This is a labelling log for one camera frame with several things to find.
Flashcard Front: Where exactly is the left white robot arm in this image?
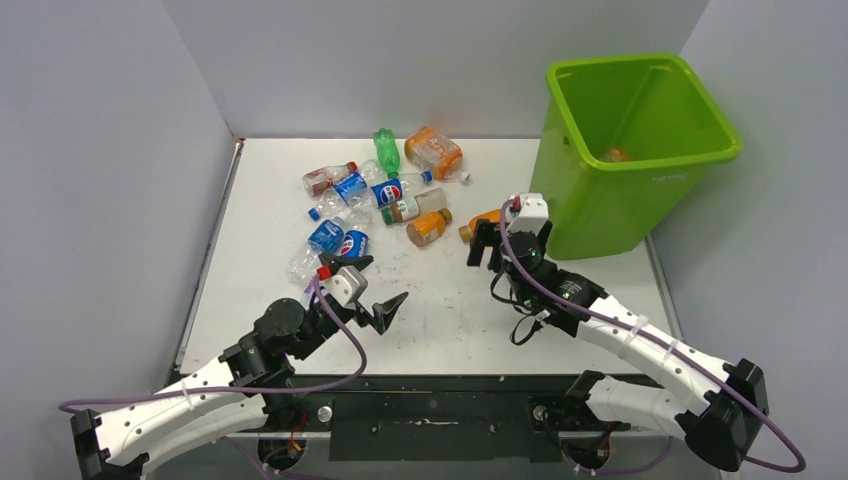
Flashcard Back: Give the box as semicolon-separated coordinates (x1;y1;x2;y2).
60;254;408;479

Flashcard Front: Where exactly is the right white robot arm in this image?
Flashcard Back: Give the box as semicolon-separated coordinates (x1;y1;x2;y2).
459;218;769;472

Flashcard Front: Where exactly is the green plastic bin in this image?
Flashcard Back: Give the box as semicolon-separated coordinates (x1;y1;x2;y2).
530;53;743;260

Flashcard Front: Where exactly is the orange juice bottle lying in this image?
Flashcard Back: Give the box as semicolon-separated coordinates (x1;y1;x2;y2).
458;209;500;245

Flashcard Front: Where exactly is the pepsi bottle left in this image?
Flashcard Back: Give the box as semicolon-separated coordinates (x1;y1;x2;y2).
338;209;372;258

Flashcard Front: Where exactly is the small orange juice bottle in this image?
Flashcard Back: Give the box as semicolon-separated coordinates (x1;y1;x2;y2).
406;208;453;247

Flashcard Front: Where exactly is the blue label crushed bottle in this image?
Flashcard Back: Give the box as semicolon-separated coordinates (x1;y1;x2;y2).
307;160;388;221

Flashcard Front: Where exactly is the crushed red label bottle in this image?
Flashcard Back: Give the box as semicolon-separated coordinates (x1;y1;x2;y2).
302;162;358;198

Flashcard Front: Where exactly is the pepsi bottle blue cap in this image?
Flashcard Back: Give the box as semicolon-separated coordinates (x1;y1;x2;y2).
363;171;433;209

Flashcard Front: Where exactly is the large orange tea bottle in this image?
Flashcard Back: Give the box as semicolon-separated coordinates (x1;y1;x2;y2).
404;126;471;184

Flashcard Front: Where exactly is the green soda bottle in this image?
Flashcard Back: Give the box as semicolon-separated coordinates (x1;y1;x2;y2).
373;128;400;178

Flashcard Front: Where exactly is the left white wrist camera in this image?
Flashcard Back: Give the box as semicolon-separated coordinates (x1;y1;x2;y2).
317;266;368;308

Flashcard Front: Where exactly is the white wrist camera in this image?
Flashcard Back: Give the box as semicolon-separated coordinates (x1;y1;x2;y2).
506;192;549;235
317;266;368;308

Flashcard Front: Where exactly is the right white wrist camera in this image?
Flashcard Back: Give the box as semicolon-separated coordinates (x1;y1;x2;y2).
506;192;549;235

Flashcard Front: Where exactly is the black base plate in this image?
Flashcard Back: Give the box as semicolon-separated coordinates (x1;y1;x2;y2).
248;374;611;462

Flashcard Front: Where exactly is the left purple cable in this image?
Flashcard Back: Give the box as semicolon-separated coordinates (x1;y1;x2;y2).
58;278;369;415

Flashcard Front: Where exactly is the purple cable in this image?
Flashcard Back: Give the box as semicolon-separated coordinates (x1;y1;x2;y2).
58;278;369;415
498;198;808;475

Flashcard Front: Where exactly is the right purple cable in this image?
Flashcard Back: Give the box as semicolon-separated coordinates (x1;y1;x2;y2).
498;198;808;475

